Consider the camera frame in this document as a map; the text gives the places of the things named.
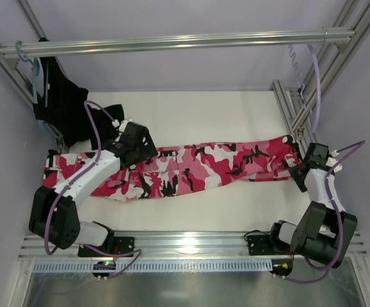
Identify pink camouflage trousers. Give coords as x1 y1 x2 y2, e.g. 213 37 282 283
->
42 134 304 202

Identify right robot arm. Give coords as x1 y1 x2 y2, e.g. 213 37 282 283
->
269 143 358 269

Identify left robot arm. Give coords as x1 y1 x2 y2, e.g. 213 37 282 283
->
29 120 157 255

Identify lilac clothes hanger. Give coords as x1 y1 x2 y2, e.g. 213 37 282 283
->
288 43 323 133

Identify light blue clothes hanger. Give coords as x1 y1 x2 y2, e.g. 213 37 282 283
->
14 40 51 135

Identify black garment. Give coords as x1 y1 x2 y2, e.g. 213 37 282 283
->
31 37 127 150

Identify aluminium right frame rail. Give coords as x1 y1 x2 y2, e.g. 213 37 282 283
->
272 1 370 150

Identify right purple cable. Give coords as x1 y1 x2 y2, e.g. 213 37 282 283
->
282 139 367 284

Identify purple cable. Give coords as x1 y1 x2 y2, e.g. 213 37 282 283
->
43 100 143 279
282 139 367 284

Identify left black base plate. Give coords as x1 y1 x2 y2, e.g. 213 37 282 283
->
77 235 135 258

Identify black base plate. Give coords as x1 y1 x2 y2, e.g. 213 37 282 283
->
77 235 135 258
245 233 289 256

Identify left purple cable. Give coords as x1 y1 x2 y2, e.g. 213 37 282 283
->
43 100 143 279

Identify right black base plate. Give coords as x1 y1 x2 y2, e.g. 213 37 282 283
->
245 233 289 256

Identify aluminium left frame post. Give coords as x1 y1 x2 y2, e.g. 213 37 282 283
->
0 1 69 154

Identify slotted grey cable duct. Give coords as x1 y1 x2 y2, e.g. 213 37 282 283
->
32 258 273 274

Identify aluminium hanging rail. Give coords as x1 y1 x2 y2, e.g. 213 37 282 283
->
3 27 355 58

